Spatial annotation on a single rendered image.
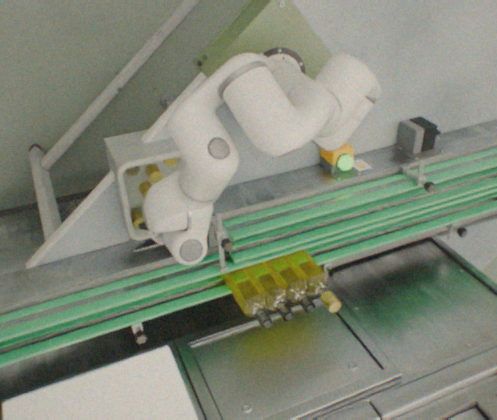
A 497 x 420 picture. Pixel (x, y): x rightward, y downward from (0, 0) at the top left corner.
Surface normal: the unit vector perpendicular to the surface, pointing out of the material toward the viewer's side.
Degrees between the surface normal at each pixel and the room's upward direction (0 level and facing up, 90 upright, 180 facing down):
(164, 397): 90
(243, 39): 1
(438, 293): 90
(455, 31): 0
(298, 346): 90
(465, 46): 0
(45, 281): 90
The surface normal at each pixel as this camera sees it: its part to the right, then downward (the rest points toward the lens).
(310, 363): -0.04, -0.84
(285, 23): 0.39, 0.51
